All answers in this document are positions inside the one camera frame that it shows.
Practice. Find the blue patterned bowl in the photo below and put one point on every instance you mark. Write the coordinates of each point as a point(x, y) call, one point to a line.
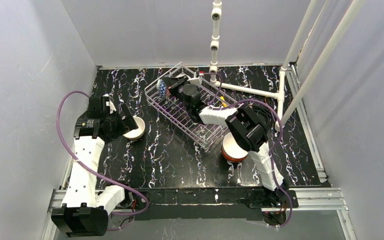
point(163, 89)

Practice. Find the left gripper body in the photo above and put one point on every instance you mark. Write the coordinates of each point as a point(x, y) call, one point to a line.
point(125, 117)

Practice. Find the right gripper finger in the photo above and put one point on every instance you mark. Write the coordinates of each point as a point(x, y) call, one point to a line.
point(178, 91)
point(171, 82)

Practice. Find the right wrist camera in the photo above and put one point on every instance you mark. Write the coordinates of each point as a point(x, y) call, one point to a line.
point(198, 79)

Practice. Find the white wire dish rack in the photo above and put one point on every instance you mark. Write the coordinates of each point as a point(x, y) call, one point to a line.
point(172, 108)

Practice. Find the aluminium front rail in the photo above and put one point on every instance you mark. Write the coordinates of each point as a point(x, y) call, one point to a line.
point(303, 198)

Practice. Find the floral beige bowl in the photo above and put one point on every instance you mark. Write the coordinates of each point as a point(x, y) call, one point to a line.
point(137, 133)

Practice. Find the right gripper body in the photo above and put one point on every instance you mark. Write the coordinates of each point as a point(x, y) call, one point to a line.
point(174, 85)

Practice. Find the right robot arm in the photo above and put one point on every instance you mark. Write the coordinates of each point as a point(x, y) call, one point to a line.
point(249, 129)

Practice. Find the yellow black tool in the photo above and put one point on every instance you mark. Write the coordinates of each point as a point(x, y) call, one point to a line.
point(223, 102)

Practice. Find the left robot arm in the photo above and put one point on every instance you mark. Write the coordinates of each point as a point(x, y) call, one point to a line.
point(83, 213)

